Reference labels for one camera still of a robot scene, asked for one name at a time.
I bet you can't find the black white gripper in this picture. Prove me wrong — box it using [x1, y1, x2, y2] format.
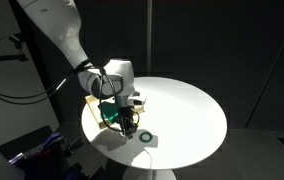
[116, 95, 140, 140]

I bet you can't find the wooden box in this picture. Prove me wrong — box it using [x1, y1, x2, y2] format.
[84, 93, 147, 130]

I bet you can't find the green ring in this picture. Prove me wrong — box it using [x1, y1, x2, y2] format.
[138, 131, 154, 144]

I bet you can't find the black looped gripper cable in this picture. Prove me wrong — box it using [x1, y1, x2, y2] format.
[96, 65, 126, 133]

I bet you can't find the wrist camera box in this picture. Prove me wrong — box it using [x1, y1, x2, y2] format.
[128, 91, 148, 108]

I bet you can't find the white table pedestal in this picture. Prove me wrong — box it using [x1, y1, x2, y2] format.
[121, 165, 177, 180]

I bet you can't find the robot mount with clamps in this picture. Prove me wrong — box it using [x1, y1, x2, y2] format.
[7, 131, 87, 180]

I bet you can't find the long black cable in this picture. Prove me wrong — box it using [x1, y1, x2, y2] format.
[0, 65, 94, 106]

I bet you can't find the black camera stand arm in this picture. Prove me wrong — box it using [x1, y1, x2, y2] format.
[0, 33, 30, 65]

